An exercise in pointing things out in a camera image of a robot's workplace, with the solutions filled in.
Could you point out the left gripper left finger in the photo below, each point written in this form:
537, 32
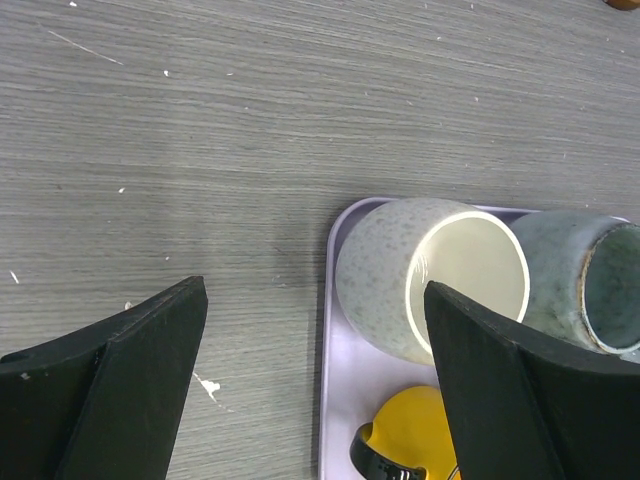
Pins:
104, 401

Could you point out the yellow glass mug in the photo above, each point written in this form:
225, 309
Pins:
408, 439

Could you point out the white ceramic mug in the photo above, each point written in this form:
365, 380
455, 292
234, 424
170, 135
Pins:
392, 254

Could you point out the light cork coaster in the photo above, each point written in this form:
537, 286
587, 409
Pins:
623, 5

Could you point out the grey-green ceramic mug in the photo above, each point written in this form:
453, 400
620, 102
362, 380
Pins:
584, 278

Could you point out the lavender plastic tray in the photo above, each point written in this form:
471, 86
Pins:
358, 378

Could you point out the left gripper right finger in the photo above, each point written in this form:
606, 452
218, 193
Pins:
523, 405

